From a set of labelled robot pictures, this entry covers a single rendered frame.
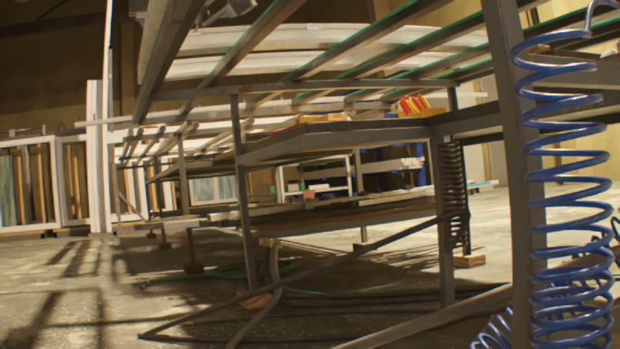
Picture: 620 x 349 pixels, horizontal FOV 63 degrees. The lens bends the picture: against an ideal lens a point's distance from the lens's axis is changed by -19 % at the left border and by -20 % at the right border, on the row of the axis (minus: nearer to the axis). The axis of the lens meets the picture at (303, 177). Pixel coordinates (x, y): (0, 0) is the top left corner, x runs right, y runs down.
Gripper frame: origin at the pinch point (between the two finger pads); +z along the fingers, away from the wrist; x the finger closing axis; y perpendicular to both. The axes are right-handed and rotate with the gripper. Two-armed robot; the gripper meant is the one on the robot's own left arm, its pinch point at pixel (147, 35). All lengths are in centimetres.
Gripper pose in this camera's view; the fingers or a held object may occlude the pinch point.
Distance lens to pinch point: 190.5
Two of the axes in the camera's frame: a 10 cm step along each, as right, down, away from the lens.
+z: 1.0, 10.0, -0.1
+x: -9.5, 0.9, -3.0
